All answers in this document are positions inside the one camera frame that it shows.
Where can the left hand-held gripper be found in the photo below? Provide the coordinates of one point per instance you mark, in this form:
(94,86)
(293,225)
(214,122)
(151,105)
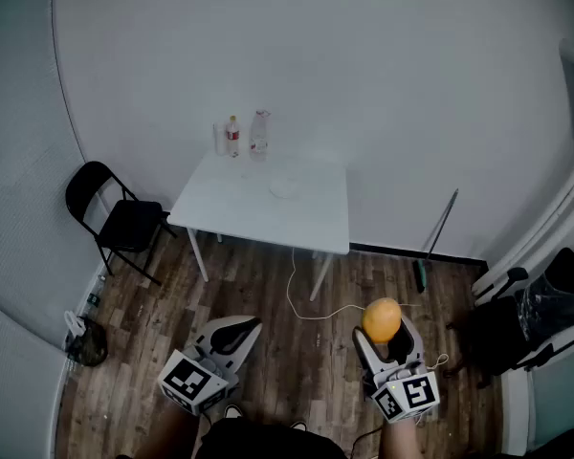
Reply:
(187,379)

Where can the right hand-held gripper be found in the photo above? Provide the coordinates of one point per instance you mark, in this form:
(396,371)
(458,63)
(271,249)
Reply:
(406,392)

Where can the white round plate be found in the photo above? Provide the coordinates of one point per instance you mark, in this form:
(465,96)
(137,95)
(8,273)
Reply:
(285,183)

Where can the person's right forearm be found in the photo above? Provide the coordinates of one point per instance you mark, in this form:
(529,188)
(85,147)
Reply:
(402,440)

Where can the person's white shoe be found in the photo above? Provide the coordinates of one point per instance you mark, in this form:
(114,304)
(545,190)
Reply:
(299,426)
(233,410)

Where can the black and white office chair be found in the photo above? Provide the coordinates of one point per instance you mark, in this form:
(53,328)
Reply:
(497,337)

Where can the person's dark clothing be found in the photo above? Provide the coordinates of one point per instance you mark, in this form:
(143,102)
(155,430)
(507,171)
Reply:
(268,443)

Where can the white square table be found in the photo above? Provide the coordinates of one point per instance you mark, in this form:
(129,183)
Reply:
(249,213)

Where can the broom with green head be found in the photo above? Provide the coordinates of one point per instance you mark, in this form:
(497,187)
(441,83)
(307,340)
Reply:
(437,230)

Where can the small clear floor bottle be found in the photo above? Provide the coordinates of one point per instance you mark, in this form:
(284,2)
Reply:
(100,282)

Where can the black plastic bag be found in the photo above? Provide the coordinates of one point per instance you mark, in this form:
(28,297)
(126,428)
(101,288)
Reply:
(90,347)

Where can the small dark box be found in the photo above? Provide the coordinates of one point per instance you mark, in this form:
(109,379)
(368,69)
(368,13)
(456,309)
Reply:
(93,299)

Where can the black folding chair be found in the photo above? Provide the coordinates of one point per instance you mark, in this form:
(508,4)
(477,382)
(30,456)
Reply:
(124,225)

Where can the white plastic bag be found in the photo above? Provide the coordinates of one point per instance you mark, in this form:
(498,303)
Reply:
(72,322)

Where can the dark garment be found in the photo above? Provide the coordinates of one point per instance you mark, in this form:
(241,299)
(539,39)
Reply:
(550,304)

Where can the small red label bottle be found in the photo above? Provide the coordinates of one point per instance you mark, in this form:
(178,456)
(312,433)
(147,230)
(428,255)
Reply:
(233,137)

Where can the large clear plastic bottle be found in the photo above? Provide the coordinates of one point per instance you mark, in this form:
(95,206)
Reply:
(258,137)

